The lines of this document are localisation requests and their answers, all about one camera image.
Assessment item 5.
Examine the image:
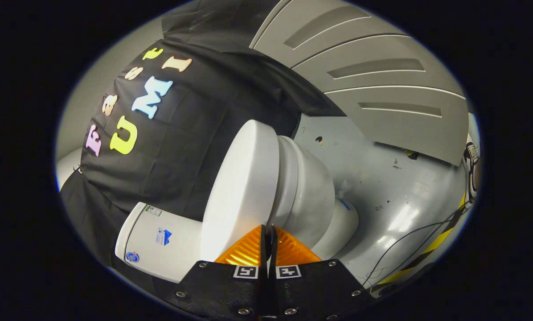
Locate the black backdrop cloth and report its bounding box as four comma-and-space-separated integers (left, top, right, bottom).
59, 0, 345, 286

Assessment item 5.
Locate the yellow black floor tape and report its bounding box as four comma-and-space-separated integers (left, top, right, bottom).
373, 192, 472, 288

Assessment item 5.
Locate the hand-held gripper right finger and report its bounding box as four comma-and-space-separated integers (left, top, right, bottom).
269, 225, 376, 321

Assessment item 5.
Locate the white ceramic toilet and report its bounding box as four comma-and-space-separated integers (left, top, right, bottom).
115, 135, 360, 284

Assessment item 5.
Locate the black white sneaker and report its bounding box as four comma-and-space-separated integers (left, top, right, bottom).
463, 142, 480, 202

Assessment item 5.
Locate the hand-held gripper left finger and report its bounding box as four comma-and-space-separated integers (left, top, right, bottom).
166, 224, 267, 321

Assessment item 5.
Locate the thin black floor cable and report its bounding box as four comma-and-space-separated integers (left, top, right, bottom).
364, 210, 468, 287

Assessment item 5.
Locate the white toilet lid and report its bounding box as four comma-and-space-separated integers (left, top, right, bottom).
200, 119, 280, 263

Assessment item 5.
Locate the grey cabinet with white top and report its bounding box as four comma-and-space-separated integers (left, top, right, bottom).
249, 0, 470, 166

